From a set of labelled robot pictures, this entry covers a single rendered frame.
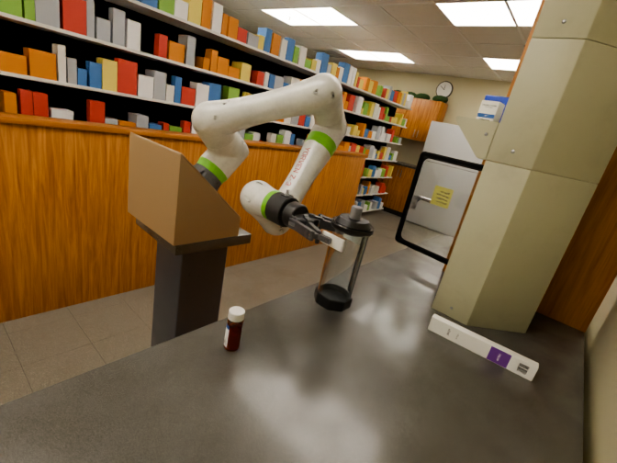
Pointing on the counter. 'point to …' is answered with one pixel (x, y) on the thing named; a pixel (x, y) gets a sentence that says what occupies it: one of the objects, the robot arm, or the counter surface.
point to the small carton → (490, 110)
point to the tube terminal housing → (533, 184)
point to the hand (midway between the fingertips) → (347, 240)
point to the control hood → (478, 134)
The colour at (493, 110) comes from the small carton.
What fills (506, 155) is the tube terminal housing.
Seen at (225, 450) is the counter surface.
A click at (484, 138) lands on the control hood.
